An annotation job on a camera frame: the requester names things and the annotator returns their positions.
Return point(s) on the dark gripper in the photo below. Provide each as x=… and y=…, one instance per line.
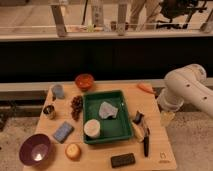
x=138, y=117

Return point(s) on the black handled brush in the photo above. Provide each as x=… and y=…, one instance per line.
x=142, y=132

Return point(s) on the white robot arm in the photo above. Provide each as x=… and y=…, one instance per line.
x=186, y=84

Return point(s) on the light blue cup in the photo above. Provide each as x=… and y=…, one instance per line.
x=57, y=91

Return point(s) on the orange carrot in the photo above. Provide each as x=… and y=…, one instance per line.
x=145, y=89

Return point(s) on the green plastic tray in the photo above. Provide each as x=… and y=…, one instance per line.
x=112, y=129

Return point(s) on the grey crumpled cloth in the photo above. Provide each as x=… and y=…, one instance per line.
x=107, y=110

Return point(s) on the black rectangular block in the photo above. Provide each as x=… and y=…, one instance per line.
x=122, y=160

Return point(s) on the bunch of dark grapes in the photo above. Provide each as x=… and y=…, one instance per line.
x=77, y=106

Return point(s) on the orange bowl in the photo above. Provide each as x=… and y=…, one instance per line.
x=84, y=81

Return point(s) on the round yellow pastry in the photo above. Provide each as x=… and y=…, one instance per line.
x=73, y=151

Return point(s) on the blue sponge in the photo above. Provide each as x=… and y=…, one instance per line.
x=63, y=132

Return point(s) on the small metal can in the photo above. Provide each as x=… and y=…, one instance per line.
x=49, y=112

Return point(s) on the purple bowl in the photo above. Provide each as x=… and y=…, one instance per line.
x=35, y=149

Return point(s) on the black office chair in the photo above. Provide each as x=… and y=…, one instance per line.
x=171, y=9

